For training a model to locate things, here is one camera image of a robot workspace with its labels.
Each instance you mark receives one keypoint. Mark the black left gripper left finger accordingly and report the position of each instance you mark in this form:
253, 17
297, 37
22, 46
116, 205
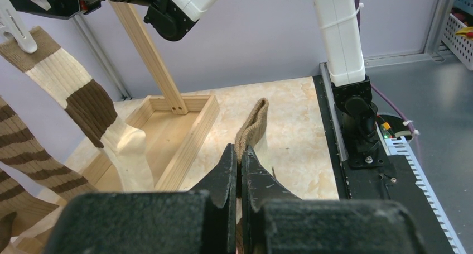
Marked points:
200, 220

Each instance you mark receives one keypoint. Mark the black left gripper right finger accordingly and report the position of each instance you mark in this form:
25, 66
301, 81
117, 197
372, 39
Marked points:
277, 221

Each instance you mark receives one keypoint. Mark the cream brown block sock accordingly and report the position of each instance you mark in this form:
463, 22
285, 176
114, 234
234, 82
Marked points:
86, 102

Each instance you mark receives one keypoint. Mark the brown beige striped sock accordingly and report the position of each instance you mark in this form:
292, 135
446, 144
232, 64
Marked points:
19, 209

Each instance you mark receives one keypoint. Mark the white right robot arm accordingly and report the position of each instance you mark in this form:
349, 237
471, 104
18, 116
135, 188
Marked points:
236, 42

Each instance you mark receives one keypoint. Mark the wooden rack base tray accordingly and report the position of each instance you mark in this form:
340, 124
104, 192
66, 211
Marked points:
172, 144

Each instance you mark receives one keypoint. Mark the white perforated storage basket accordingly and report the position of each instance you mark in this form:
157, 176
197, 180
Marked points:
460, 46

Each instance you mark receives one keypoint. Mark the right wooden rack post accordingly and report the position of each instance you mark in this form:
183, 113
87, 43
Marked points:
145, 47

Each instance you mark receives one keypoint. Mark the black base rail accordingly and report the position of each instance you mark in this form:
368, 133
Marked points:
362, 168

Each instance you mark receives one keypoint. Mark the white cable duct strip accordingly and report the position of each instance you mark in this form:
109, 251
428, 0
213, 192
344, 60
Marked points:
437, 221

